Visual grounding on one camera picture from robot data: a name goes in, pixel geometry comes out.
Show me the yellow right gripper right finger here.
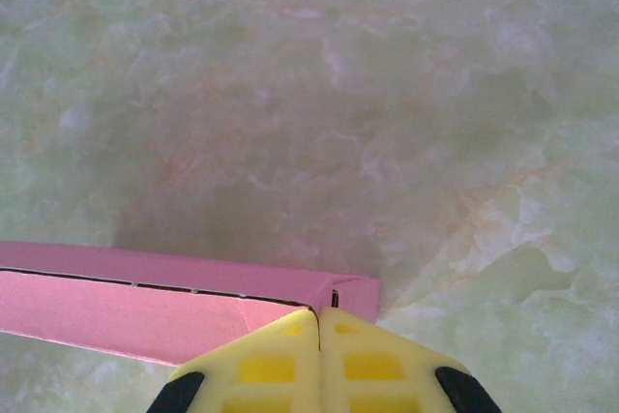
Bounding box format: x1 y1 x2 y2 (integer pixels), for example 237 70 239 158
317 305 504 413

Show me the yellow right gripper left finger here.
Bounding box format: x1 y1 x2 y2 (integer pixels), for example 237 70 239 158
147 309 323 413

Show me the pink and white paper box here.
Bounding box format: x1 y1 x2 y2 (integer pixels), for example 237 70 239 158
0 240 382 369

